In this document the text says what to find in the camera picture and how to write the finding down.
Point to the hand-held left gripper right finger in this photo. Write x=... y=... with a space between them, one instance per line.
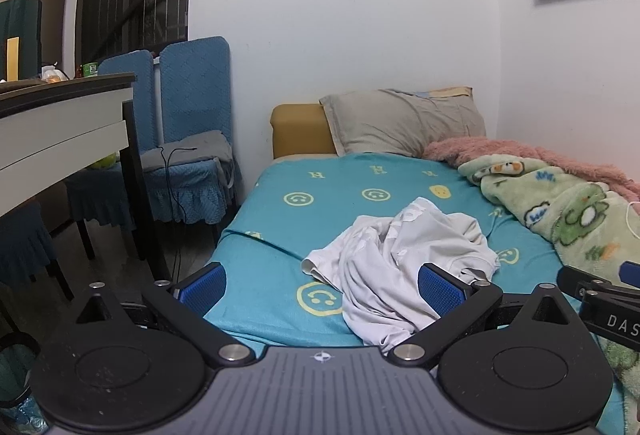
x=440 y=289

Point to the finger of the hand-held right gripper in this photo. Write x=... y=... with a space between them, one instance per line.
x=575 y=277

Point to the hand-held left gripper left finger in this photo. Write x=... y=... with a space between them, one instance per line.
x=202 y=289

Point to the white garment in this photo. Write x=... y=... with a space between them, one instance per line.
x=390 y=255

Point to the green frog print blanket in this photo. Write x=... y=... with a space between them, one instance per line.
x=575 y=215

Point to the bed with teal smiley sheet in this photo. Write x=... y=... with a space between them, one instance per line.
x=310 y=225

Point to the grey cloth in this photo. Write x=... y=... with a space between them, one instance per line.
x=200 y=147

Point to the pink fluffy blanket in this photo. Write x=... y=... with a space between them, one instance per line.
x=500 y=147

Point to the green ball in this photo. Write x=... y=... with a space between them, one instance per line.
x=104 y=161

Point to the grey pillow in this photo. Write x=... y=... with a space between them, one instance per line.
x=400 y=122

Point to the blue covered chair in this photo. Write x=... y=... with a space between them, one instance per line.
x=195 y=85
x=25 y=240
x=125 y=75

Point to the yellow headboard cushion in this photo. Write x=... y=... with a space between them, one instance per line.
x=300 y=130

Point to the yellow pillow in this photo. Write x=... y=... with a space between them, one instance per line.
x=450 y=92

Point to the trash bin with bag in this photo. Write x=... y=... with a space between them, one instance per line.
x=15 y=365

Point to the white table with dark top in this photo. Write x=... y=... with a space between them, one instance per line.
x=50 y=125

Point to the plastic bag with oranges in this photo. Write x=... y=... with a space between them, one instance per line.
x=54 y=74

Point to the yellow flat item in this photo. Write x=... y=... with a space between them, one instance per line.
x=12 y=57

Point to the dark green suitcase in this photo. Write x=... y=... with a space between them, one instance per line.
x=25 y=30

